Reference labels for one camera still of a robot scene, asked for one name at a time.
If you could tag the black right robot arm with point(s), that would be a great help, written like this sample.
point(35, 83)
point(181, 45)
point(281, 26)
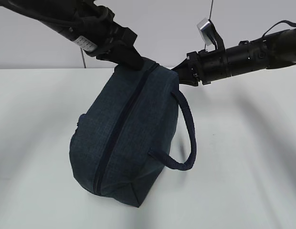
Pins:
point(273, 51)

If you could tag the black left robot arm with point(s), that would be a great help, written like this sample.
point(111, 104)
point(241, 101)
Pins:
point(51, 13)

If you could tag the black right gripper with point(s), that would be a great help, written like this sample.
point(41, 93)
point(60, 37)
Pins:
point(203, 67)

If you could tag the dark navy fabric lunch bag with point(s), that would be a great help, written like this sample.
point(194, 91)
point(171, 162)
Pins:
point(122, 143)

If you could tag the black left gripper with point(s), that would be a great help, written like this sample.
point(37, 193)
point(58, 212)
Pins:
point(101, 37)

